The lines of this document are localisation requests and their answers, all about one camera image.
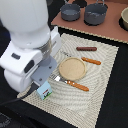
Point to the beige bowl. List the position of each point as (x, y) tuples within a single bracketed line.
[(124, 16)]

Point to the round tan plate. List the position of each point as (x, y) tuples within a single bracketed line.
[(72, 68)]

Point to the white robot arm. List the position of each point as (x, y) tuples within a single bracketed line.
[(29, 55)]

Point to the knife with orange handle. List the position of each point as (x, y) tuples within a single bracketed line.
[(83, 58)]

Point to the brown stove board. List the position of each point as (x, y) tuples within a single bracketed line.
[(109, 29)]

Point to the brown sausage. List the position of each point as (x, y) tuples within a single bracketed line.
[(86, 48)]

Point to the large grey pot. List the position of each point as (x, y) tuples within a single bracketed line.
[(95, 13)]

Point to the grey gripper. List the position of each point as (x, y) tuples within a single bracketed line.
[(44, 70)]

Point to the beige woven placemat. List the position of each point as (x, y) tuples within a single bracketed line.
[(73, 105)]

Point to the fork with orange handle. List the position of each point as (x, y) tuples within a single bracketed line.
[(76, 85)]

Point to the small grey pot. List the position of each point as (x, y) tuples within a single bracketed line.
[(70, 12)]

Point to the light blue milk carton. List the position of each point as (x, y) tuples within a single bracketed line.
[(44, 90)]

